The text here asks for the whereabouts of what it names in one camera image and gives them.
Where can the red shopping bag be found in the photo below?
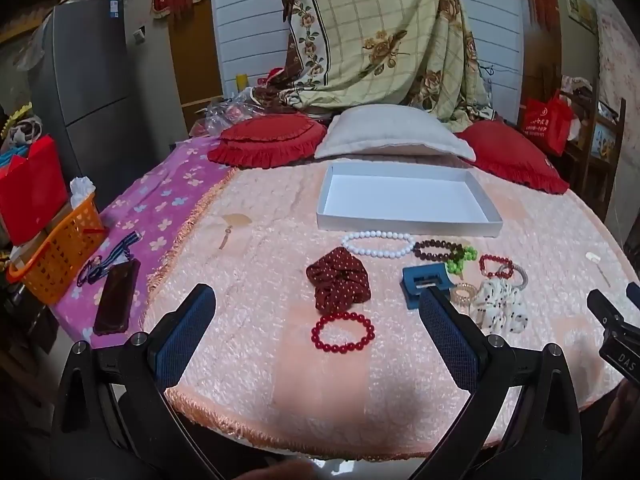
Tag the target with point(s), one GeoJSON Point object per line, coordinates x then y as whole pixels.
{"type": "Point", "coordinates": [547, 120]}

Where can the white printed scrunchie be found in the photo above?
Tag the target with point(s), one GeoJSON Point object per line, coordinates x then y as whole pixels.
{"type": "Point", "coordinates": [500, 305]}

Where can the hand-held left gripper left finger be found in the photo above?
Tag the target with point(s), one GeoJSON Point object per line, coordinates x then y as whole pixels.
{"type": "Point", "coordinates": [182, 332]}

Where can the white tissue paper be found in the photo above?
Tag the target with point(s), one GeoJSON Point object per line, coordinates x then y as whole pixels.
{"type": "Point", "coordinates": [81, 191]}

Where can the white shallow cardboard box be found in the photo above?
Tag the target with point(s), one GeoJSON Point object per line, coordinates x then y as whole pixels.
{"type": "Point", "coordinates": [400, 199]}

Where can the clear plastic bag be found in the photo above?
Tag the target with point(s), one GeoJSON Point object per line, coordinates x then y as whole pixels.
{"type": "Point", "coordinates": [227, 110]}

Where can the yellow floral bedsheet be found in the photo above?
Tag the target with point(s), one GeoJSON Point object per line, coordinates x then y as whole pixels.
{"type": "Point", "coordinates": [380, 30]}

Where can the red ruffled heart cushion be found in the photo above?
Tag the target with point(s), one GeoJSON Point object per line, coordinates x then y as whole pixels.
{"type": "Point", "coordinates": [510, 155]}

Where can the grey refrigerator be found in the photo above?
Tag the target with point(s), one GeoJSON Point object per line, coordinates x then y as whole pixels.
{"type": "Point", "coordinates": [82, 90]}

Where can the dark red dotted scrunchie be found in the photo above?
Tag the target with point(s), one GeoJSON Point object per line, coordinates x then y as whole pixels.
{"type": "Point", "coordinates": [337, 280]}

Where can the white pillow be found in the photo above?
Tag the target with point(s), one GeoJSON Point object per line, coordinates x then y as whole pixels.
{"type": "Point", "coordinates": [395, 130]}

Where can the red ruffled round cushion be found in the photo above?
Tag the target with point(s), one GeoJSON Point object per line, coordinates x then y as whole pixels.
{"type": "Point", "coordinates": [267, 140]}

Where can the blue hair claw clip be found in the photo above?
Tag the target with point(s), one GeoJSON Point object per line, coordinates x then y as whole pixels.
{"type": "Point", "coordinates": [415, 290]}

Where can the purple floral blanket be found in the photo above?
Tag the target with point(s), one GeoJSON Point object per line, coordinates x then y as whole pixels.
{"type": "Point", "coordinates": [165, 205]}

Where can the dark smartphone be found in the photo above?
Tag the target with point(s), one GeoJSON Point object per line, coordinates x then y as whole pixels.
{"type": "Point", "coordinates": [116, 300]}

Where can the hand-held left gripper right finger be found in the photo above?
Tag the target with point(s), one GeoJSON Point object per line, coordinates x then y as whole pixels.
{"type": "Point", "coordinates": [450, 337]}

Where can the small white plastic piece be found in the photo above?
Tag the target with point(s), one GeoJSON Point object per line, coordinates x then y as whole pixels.
{"type": "Point", "coordinates": [593, 258]}

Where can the orange plastic basket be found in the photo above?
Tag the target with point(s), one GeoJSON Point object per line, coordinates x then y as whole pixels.
{"type": "Point", "coordinates": [55, 260]}

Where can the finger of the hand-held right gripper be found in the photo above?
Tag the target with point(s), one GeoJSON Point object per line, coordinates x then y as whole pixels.
{"type": "Point", "coordinates": [607, 310]}
{"type": "Point", "coordinates": [634, 296]}

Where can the wooden shelf rack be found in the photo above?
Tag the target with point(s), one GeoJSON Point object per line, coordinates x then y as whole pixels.
{"type": "Point", "coordinates": [597, 130]}

